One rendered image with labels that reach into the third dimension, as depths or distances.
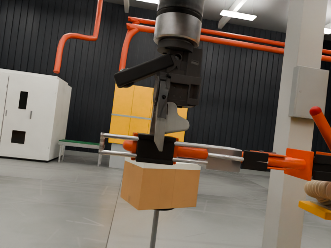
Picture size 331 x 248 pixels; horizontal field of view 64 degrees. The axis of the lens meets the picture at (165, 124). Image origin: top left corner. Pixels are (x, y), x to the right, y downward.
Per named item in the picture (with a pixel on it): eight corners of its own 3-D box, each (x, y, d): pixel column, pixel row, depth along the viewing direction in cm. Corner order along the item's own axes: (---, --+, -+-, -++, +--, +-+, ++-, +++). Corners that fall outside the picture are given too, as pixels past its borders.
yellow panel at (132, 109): (175, 170, 878) (184, 96, 883) (180, 174, 788) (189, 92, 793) (107, 163, 852) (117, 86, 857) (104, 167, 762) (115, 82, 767)
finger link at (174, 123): (191, 146, 43) (190, 101, 48) (155, 142, 42) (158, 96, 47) (186, 154, 46) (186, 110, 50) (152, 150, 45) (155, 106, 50)
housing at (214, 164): (227, 167, 58) (229, 147, 58) (241, 173, 51) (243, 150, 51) (196, 164, 56) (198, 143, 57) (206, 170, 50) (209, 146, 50)
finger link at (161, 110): (167, 113, 44) (169, 74, 48) (158, 112, 43) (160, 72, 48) (162, 128, 48) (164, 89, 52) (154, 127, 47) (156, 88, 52)
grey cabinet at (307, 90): (317, 120, 161) (323, 72, 162) (324, 120, 156) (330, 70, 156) (287, 116, 158) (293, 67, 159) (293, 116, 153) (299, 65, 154)
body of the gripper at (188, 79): (198, 109, 48) (206, 44, 49) (151, 103, 47) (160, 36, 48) (189, 111, 56) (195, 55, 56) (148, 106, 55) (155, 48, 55)
